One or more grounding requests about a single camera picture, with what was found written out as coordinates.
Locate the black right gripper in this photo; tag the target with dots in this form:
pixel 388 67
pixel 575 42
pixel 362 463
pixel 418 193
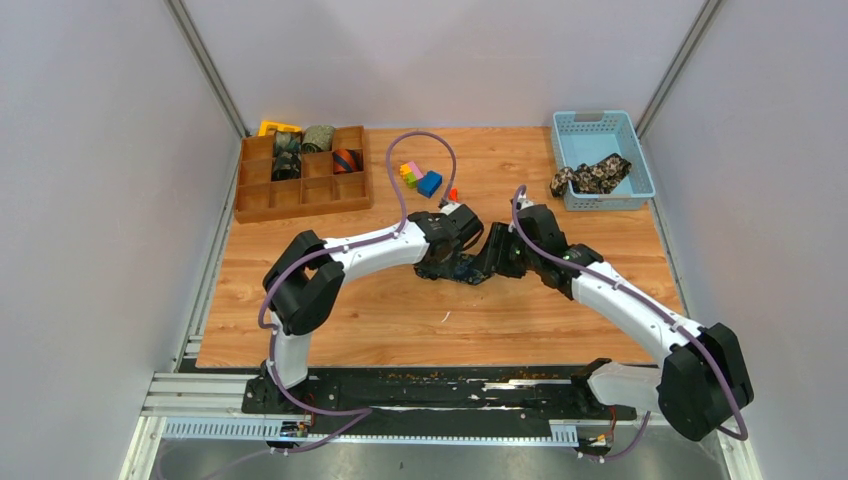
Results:
pixel 500 235

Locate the blue patterned necktie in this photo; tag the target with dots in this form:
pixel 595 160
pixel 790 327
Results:
pixel 459 268

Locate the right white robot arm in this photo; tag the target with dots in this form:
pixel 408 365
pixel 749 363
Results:
pixel 701 384

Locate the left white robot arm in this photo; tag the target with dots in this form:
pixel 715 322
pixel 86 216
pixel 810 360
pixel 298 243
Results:
pixel 304 283

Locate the blue toy block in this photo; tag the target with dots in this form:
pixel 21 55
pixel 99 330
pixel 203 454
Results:
pixel 429 184

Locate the green toy block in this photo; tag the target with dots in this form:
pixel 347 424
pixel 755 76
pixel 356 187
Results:
pixel 410 180

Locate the pink toy block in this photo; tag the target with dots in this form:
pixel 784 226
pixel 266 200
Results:
pixel 415 170

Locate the brown floral necktie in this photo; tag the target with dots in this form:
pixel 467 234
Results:
pixel 600 178

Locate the rolled orange striped tie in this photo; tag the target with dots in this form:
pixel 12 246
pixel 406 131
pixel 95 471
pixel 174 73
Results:
pixel 346 161

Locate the wooden compartment tray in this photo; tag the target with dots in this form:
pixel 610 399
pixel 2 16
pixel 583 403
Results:
pixel 319 191

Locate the light blue plastic basket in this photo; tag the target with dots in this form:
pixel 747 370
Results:
pixel 592 140

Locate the rolled olive tie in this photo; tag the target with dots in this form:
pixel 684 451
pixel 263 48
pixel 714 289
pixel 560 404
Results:
pixel 317 138

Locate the rolled camouflage tie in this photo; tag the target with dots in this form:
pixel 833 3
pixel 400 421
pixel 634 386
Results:
pixel 286 166

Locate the rolled dark green tie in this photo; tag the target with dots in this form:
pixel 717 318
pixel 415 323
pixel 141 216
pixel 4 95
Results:
pixel 287 142

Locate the yellow plastic object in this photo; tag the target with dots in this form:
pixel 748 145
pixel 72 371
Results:
pixel 268 127

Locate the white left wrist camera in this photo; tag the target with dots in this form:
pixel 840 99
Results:
pixel 450 207

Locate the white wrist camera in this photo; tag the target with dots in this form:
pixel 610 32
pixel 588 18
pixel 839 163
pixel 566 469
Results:
pixel 450 207
pixel 522 202

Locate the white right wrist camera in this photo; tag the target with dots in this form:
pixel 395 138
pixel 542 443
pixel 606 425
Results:
pixel 522 202

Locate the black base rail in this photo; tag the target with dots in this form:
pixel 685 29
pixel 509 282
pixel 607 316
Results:
pixel 457 399

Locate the white slotted cable duct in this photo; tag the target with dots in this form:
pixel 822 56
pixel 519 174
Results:
pixel 282 430

